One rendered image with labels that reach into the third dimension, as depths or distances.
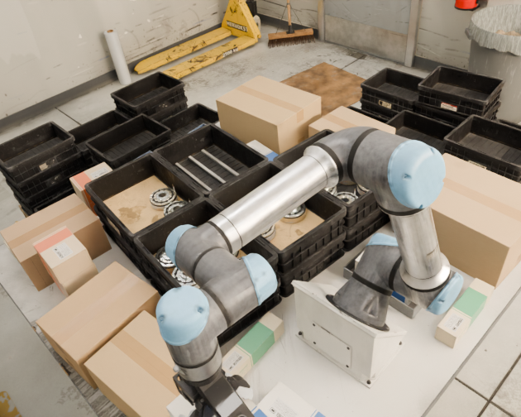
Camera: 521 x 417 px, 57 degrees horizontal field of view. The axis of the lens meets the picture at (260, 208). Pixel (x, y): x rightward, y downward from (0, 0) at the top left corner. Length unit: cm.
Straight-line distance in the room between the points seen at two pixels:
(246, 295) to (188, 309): 10
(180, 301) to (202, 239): 16
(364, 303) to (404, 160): 51
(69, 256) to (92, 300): 17
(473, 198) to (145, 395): 119
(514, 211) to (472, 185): 17
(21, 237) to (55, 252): 26
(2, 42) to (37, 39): 28
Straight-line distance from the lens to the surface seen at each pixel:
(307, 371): 149
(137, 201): 193
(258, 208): 86
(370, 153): 92
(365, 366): 140
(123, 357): 143
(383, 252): 129
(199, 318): 69
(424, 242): 107
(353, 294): 130
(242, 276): 74
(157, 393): 134
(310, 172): 92
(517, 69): 363
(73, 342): 152
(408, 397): 148
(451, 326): 155
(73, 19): 472
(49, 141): 323
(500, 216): 171
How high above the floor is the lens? 200
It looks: 41 degrees down
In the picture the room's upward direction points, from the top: 7 degrees counter-clockwise
